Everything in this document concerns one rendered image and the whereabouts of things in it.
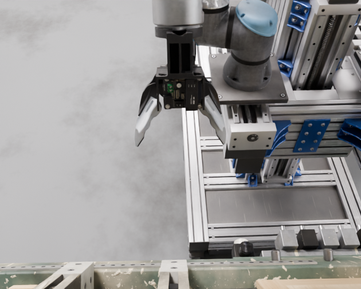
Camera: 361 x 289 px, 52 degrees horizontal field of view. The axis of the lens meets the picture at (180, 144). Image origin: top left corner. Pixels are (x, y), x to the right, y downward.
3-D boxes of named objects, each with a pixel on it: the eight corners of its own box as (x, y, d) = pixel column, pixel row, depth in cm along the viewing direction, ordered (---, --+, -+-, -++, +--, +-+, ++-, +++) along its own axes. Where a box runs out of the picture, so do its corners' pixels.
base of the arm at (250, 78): (220, 59, 123) (223, 34, 115) (266, 59, 123) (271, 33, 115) (225, 92, 113) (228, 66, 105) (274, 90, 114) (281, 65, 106)
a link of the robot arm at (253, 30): (270, 65, 106) (280, 23, 95) (223, 58, 108) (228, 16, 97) (272, 39, 113) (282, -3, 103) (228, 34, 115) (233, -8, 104)
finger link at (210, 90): (206, 125, 63) (175, 85, 60) (205, 121, 64) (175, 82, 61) (229, 109, 62) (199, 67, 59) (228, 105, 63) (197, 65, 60)
